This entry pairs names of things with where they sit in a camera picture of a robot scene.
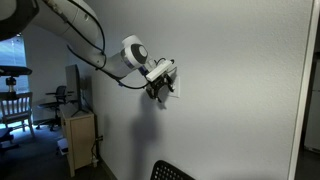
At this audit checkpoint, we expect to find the black power cable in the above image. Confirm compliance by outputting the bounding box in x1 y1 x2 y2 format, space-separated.
90 134 105 168

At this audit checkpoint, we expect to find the wooden slatted chair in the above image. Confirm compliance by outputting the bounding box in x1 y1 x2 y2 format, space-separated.
0 91 36 138

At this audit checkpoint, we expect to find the white box on floor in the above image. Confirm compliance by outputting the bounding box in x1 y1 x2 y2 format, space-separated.
56 137 70 156

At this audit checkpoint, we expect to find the window with blinds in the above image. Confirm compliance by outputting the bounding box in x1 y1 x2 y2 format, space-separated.
0 34 30 95

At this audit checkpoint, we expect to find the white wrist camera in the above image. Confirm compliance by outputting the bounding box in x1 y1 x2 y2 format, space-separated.
145 61 177 82

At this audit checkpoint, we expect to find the black camera on tripod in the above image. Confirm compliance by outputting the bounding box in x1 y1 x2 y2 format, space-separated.
0 65 34 95

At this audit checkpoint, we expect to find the black office chair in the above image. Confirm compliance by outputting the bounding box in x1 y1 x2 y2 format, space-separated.
35 85 75 132

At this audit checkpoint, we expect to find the black perforated metal chair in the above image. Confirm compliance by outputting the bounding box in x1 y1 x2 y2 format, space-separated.
149 159 196 180

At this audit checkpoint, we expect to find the light wooden cabinet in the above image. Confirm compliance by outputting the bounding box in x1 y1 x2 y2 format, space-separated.
59 103 98 178

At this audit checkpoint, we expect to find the black computer monitor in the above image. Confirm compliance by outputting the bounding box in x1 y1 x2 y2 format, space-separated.
64 63 89 118

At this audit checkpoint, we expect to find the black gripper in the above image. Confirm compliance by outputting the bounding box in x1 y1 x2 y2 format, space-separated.
145 75 176 103

